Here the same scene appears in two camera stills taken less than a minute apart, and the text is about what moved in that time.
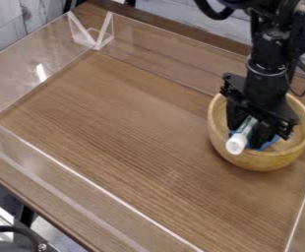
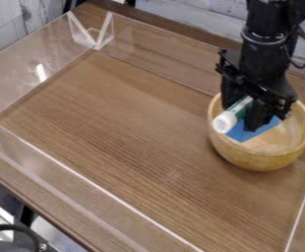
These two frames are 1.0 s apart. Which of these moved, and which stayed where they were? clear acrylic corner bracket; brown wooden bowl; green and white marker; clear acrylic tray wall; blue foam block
Moved: blue foam block; green and white marker
Stayed: brown wooden bowl; clear acrylic tray wall; clear acrylic corner bracket
